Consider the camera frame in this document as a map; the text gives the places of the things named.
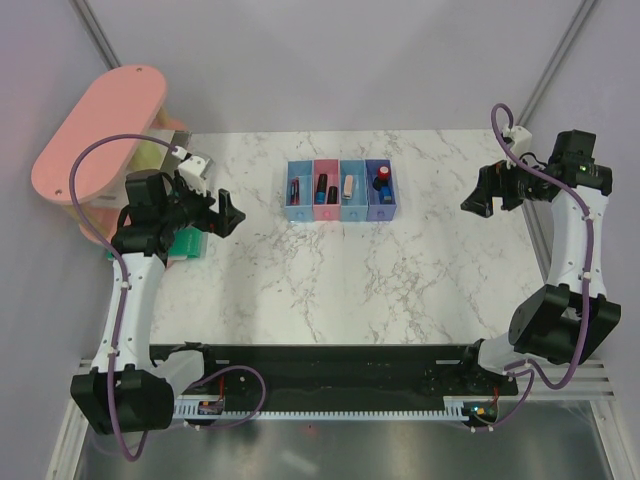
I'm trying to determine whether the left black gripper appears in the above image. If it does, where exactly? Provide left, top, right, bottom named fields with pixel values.
left=159, top=170, right=244, bottom=238

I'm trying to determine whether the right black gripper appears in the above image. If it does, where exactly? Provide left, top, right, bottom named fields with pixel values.
left=461, top=150, right=550, bottom=218

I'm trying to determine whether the red pen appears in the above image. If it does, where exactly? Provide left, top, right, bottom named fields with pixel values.
left=292, top=177, right=300, bottom=206

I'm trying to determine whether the light blue bin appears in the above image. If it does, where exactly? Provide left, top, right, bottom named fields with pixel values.
left=284, top=160, right=314, bottom=223

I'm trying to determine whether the blue eraser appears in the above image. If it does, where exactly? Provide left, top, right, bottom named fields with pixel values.
left=378, top=186, right=394, bottom=205

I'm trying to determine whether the red black stamp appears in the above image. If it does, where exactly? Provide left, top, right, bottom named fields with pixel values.
left=373, top=165, right=391, bottom=191

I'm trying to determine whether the blue cap highlighter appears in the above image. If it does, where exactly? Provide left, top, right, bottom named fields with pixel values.
left=314, top=174, right=328, bottom=205

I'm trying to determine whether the purple bin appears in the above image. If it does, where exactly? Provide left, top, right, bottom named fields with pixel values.
left=365, top=159, right=397, bottom=222

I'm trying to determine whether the pink cap highlighter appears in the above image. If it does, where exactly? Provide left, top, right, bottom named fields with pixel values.
left=326, top=186, right=339, bottom=205

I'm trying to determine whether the pink bin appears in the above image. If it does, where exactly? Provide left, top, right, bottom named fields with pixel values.
left=312, top=159, right=341, bottom=221

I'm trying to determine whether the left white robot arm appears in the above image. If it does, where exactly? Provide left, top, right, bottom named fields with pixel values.
left=70, top=167, right=246, bottom=435

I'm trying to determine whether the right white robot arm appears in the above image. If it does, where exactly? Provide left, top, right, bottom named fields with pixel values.
left=457, top=130, right=621, bottom=394

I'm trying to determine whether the green box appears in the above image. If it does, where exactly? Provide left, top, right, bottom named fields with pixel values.
left=107, top=225, right=208, bottom=264

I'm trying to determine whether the pink wooden shelf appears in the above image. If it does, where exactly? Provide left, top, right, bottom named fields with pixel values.
left=31, top=65, right=186, bottom=238

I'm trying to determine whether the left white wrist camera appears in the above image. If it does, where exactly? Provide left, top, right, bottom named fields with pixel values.
left=178, top=153, right=214, bottom=197

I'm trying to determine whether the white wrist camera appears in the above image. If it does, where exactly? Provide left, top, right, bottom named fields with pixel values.
left=501, top=125, right=533, bottom=159
left=178, top=153, right=214, bottom=197

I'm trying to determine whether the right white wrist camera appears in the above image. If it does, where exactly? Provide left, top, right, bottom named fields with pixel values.
left=501, top=125, right=533, bottom=159

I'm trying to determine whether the right aluminium frame post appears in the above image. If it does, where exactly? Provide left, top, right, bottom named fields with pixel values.
left=514, top=1, right=602, bottom=148

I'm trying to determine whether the aluminium frame post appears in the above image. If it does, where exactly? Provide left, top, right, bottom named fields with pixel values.
left=514, top=1, right=602, bottom=148
left=69, top=0, right=122, bottom=70

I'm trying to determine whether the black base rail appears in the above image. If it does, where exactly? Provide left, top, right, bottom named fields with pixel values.
left=194, top=344, right=518, bottom=415

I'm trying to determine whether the left aluminium frame post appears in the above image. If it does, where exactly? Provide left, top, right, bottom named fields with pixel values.
left=69, top=0, right=122, bottom=70

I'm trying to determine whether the white cable duct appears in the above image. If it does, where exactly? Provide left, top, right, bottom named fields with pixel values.
left=173, top=395, right=499, bottom=423

